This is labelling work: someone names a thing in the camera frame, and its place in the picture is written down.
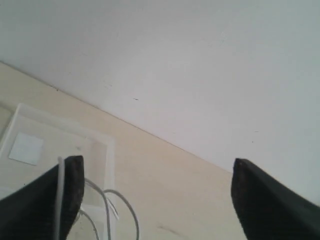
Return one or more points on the clear plastic storage box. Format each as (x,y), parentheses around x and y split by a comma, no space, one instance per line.
(32,142)

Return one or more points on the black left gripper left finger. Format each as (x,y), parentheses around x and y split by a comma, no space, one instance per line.
(29,213)

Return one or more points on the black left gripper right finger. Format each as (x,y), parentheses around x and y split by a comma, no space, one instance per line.
(267,209)

